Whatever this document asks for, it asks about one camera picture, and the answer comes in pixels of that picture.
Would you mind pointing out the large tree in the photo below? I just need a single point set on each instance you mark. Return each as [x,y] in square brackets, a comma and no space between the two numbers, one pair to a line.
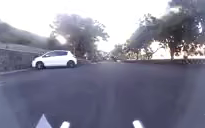
[78,33]
[176,26]

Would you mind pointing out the white hatchback car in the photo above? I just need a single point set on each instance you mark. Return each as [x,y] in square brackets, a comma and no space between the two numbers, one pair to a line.
[55,59]

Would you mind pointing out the wooded hillside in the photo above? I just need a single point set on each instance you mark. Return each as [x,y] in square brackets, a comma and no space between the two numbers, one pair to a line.
[13,33]

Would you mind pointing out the grey asphalt road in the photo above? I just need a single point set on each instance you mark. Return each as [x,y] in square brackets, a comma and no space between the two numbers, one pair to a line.
[110,93]

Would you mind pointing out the robot's own part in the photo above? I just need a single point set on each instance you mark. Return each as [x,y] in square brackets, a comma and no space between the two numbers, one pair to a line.
[138,124]
[65,125]

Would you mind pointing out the pale concrete kerb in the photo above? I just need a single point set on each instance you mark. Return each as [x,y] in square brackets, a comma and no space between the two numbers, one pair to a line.
[10,71]

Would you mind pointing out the low stone wall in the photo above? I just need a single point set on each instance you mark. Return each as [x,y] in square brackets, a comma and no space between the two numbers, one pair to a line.
[196,61]

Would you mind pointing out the grey stone wall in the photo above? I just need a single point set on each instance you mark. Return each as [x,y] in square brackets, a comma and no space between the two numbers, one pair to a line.
[10,58]

